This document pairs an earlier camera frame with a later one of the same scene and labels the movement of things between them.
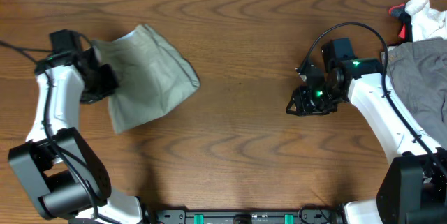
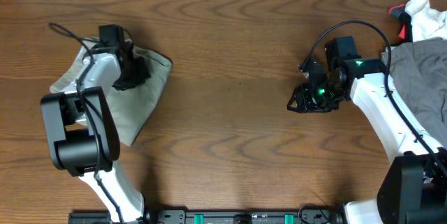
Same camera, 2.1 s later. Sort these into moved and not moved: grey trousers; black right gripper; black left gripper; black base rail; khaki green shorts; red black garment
Moved: black left gripper; khaki green shorts
Not moved: black base rail; red black garment; black right gripper; grey trousers
